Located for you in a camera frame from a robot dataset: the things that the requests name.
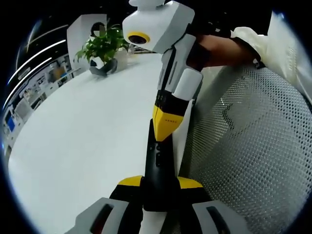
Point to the black remote control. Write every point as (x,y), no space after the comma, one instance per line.
(158,182)

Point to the blue storage bin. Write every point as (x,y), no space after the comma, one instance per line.
(11,124)

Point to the grey perforated chair back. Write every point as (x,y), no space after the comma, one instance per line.
(256,146)

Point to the green potted plant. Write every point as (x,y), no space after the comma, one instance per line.
(102,48)

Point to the ceiling light strip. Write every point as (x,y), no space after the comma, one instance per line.
(26,78)
(36,57)

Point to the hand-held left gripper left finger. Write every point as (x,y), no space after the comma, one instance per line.
(102,217)

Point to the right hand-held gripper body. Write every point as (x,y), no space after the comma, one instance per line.
(165,22)

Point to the person's white jacket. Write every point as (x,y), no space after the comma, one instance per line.
(287,48)

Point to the row of white cabinets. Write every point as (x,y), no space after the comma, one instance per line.
(36,92)

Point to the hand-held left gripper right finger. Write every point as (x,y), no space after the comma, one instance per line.
(195,219)

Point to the white square pillar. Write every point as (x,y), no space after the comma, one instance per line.
(78,36)

